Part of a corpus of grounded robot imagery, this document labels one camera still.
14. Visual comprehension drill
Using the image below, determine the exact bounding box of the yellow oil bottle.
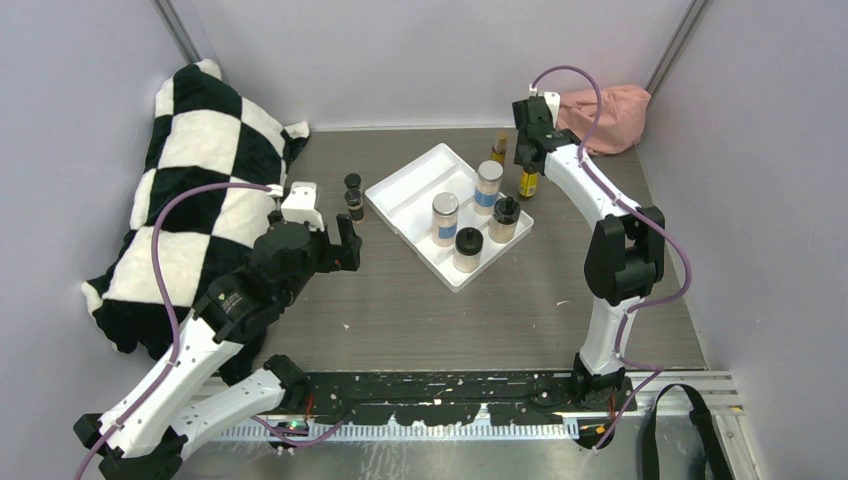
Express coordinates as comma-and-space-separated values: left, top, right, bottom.
490, 131, 508, 165
518, 165, 540, 199

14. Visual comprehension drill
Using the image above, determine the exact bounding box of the silver lid jar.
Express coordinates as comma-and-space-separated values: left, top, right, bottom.
473, 160, 504, 216
431, 192, 460, 248

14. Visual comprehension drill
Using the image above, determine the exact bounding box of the small dark bottle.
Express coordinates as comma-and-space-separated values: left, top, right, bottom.
344, 188, 364, 224
344, 173, 362, 191

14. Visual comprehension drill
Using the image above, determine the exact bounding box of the black cap jar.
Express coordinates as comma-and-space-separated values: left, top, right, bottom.
453, 227, 484, 273
488, 196, 521, 244

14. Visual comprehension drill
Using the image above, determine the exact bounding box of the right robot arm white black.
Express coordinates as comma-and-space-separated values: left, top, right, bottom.
512, 96, 665, 411

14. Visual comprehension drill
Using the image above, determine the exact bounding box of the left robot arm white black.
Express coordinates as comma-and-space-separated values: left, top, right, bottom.
74, 214, 362, 479

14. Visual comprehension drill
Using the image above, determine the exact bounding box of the pink cloth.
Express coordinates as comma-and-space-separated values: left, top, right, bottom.
557, 85, 652, 156

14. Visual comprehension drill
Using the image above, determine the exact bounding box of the white divided plastic tray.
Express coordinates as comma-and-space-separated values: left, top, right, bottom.
365, 143, 534, 293

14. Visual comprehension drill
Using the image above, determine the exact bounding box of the black white checkered blanket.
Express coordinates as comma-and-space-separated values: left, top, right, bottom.
81, 59, 310, 358

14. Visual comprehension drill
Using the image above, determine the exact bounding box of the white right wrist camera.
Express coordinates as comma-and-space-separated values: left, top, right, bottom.
528, 84, 561, 128

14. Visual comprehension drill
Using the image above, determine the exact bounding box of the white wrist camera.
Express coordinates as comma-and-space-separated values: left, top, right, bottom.
267, 181, 326, 232
528, 84, 561, 128

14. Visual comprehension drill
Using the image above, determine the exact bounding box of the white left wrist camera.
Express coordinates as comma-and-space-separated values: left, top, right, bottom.
267, 181, 326, 232

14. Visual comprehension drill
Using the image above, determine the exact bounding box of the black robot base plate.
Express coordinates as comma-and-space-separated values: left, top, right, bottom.
264, 369, 639, 428

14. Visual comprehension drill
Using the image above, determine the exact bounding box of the black strap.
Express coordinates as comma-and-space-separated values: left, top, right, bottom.
639, 384, 735, 480

